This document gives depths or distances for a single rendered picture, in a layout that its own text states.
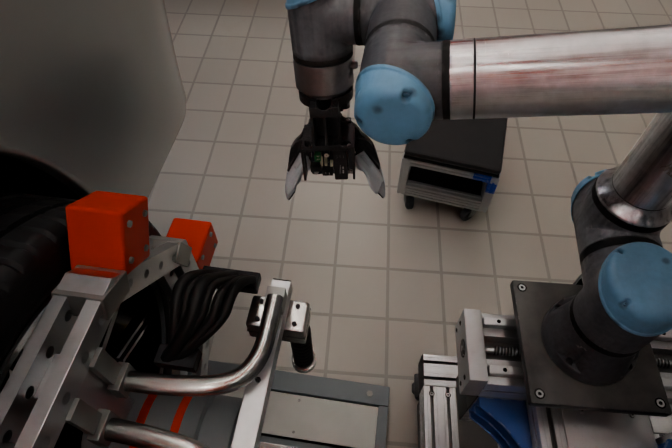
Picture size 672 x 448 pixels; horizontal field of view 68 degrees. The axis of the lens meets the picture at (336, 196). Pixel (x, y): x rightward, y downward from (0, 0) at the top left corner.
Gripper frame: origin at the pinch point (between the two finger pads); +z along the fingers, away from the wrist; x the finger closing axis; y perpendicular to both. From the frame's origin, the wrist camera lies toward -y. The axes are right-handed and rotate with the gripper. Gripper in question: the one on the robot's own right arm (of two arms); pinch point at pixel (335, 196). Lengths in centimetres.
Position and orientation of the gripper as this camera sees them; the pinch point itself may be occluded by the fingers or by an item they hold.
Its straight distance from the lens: 78.8
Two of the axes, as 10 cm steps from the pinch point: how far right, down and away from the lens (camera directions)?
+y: -0.4, 6.3, -7.8
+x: 10.0, -0.2, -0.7
